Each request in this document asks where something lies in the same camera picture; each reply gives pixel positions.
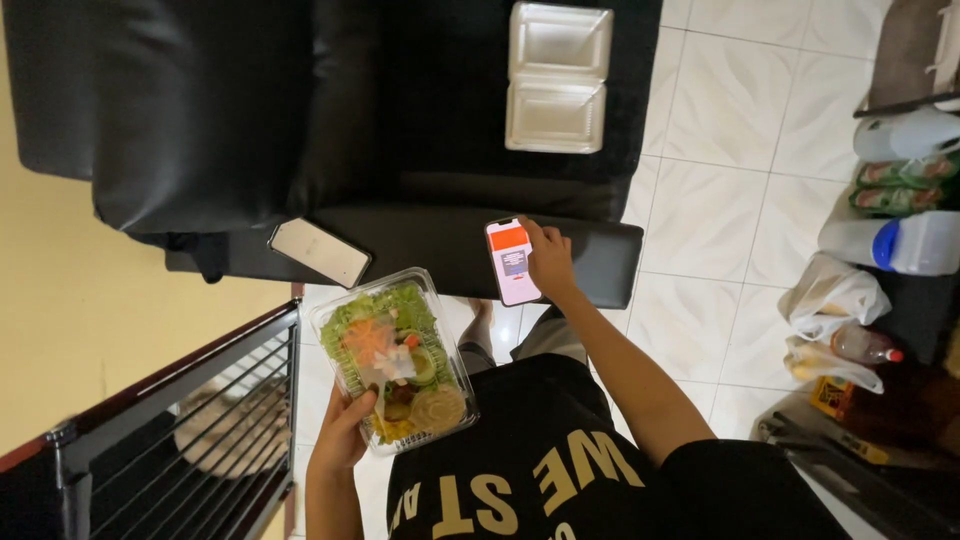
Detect person's grey shorts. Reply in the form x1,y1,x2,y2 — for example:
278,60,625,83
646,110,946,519
457,306,591,376

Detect smartphone with blank screen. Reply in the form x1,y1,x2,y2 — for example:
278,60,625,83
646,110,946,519
267,216,373,291

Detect black leather sofa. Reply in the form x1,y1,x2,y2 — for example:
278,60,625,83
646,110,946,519
2,0,664,311

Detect cluttered table with bottles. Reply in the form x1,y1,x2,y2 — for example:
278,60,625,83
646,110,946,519
752,0,960,540

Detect smartphone with orange screen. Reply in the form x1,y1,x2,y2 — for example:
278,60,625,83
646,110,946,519
483,216,544,309

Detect person's right hand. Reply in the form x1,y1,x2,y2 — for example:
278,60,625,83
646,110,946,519
517,216,579,303

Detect black metal stair railing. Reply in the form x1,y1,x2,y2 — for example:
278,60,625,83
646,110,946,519
45,298,303,540

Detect white foam takeaway box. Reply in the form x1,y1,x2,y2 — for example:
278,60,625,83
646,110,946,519
504,0,615,156

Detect person's black printed shirt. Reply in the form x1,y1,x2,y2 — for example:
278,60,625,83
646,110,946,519
385,354,852,540

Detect person's foot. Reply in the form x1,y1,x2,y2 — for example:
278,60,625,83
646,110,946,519
459,297,495,350

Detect person's left hand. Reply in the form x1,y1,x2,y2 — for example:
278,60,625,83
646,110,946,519
310,387,378,479

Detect clear plastic salad box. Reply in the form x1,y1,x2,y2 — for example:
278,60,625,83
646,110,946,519
309,267,481,457

